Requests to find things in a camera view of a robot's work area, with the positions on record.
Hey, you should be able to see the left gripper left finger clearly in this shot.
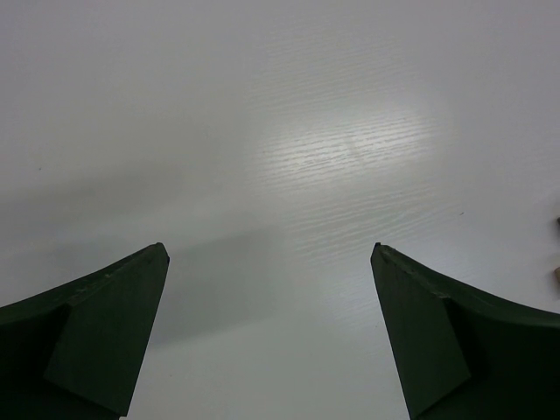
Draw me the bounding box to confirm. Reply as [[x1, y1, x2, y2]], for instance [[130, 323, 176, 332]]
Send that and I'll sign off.
[[1, 243, 170, 419]]

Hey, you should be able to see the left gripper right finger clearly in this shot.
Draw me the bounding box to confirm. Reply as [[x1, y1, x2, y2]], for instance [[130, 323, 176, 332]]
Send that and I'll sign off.
[[371, 243, 559, 419]]

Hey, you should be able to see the light wood cube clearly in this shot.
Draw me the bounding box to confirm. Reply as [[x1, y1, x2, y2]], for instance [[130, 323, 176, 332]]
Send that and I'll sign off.
[[553, 217, 560, 284]]

